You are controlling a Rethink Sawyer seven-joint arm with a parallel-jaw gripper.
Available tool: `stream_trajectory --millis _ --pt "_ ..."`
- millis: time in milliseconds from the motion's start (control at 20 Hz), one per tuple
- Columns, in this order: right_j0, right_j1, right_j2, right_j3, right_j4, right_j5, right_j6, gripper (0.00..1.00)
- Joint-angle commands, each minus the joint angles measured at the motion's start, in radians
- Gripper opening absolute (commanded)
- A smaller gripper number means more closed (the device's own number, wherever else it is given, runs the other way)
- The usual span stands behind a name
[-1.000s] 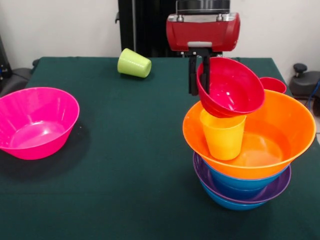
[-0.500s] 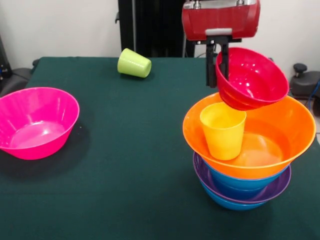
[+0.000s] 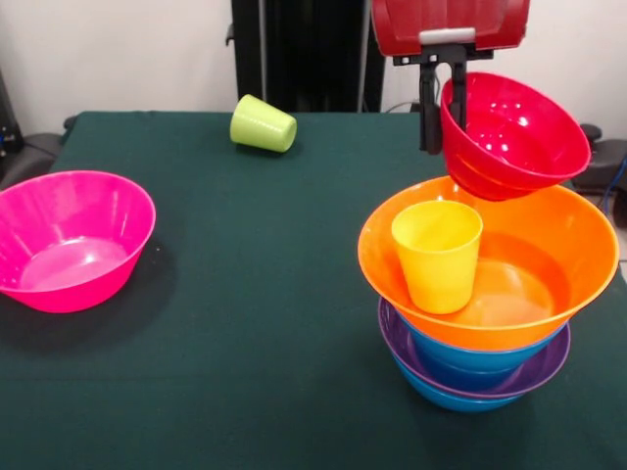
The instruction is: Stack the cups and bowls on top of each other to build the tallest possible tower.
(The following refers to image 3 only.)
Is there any blue cable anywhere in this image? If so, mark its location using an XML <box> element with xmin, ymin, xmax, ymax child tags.
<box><xmin>591</xmin><ymin>183</ymin><xmax>627</xmax><ymax>234</ymax></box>

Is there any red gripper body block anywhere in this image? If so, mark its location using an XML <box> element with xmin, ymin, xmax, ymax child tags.
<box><xmin>370</xmin><ymin>0</ymin><xmax>531</xmax><ymax>68</ymax></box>

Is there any dark green tablecloth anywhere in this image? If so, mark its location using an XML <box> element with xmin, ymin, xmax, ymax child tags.
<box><xmin>0</xmin><ymin>110</ymin><xmax>627</xmax><ymax>470</ymax></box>

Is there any large orange plastic bowl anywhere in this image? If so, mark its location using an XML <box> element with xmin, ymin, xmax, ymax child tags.
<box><xmin>357</xmin><ymin>175</ymin><xmax>620</xmax><ymax>352</ymax></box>

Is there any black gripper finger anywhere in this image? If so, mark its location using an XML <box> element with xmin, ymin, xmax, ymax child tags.
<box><xmin>449</xmin><ymin>59</ymin><xmax>470</xmax><ymax>129</ymax></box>
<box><xmin>417</xmin><ymin>62</ymin><xmax>446</xmax><ymax>157</ymax></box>

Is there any small teal blue bowl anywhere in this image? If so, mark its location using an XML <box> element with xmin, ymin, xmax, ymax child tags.
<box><xmin>415</xmin><ymin>356</ymin><xmax>521</xmax><ymax>394</ymax></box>

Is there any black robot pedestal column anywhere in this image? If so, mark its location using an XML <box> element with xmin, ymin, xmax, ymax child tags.
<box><xmin>224</xmin><ymin>0</ymin><xmax>396</xmax><ymax>115</ymax></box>

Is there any small red plastic bowl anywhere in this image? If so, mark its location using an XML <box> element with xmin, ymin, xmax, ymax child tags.
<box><xmin>439</xmin><ymin>71</ymin><xmax>593</xmax><ymax>203</ymax></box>

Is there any large pink plastic bowl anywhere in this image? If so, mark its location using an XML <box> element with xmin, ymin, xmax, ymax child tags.
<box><xmin>0</xmin><ymin>169</ymin><xmax>158</xmax><ymax>314</ymax></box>

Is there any purple plastic bowl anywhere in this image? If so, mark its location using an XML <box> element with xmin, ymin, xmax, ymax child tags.
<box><xmin>377</xmin><ymin>297</ymin><xmax>572</xmax><ymax>400</ymax></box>

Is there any green plastic cup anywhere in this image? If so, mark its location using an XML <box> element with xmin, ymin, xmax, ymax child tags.
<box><xmin>229</xmin><ymin>93</ymin><xmax>299</xmax><ymax>154</ymax></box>

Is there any yellow plastic cup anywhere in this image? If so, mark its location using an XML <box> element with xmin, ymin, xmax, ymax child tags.
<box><xmin>390</xmin><ymin>199</ymin><xmax>484</xmax><ymax>315</ymax></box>

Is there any black computer tower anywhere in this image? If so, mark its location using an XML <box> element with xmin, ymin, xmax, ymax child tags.
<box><xmin>0</xmin><ymin>68</ymin><xmax>25</xmax><ymax>159</ymax></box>

